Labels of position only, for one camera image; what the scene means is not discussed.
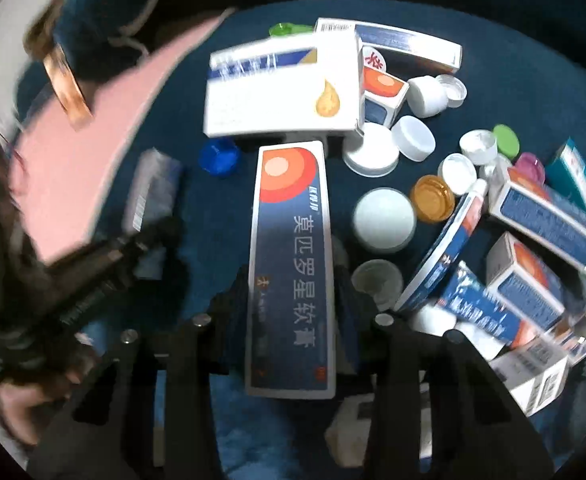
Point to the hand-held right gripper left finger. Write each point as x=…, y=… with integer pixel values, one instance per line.
x=235, y=320

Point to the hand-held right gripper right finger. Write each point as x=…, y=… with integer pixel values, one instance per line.
x=345, y=320

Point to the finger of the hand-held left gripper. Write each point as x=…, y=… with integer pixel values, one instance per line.
x=155, y=240

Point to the silver box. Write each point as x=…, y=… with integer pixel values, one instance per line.
x=153, y=190

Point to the long blue orange ointment box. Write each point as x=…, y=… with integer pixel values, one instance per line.
x=290, y=270

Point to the white box with gold drop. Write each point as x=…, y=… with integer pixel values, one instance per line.
x=273, y=95

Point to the person's left hand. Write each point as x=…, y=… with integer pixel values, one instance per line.
x=33, y=405

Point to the blue bottle cap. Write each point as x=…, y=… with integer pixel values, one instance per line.
x=218, y=158

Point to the group of white bottle caps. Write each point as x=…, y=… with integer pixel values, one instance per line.
x=383, y=220

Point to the small white barcode box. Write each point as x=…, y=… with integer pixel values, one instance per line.
x=348, y=430

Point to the large blue white ointment tube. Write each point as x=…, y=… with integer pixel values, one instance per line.
x=443, y=250

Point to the amber bottle cap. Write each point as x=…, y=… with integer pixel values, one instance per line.
x=432, y=198

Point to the white box dark blue face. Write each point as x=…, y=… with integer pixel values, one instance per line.
x=525, y=285

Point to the plain white barcode box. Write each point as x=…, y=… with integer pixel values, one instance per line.
x=533, y=380

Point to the small orange blue box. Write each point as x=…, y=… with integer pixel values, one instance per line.
x=383, y=97

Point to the long white box blue label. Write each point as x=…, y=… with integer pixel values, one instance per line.
x=548, y=220

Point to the dark blue piped quilt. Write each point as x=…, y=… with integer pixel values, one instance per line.
x=98, y=10

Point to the magenta bottle cap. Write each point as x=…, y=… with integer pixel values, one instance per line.
x=529, y=167

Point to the brown cloth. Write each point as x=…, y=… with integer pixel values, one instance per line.
x=48, y=25

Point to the light green flat lid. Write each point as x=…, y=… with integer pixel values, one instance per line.
x=507, y=139

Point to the light green bottle cap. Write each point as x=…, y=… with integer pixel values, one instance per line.
x=283, y=29

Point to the white embroidered bedding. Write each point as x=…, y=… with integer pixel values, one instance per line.
x=13, y=35

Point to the white cap with red mark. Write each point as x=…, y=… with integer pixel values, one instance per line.
x=375, y=58

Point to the teal box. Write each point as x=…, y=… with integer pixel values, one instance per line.
x=580, y=180

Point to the long white blue ointment box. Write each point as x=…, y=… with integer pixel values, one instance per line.
x=403, y=42

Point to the dark blue plush blanket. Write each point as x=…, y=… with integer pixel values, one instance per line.
x=498, y=35

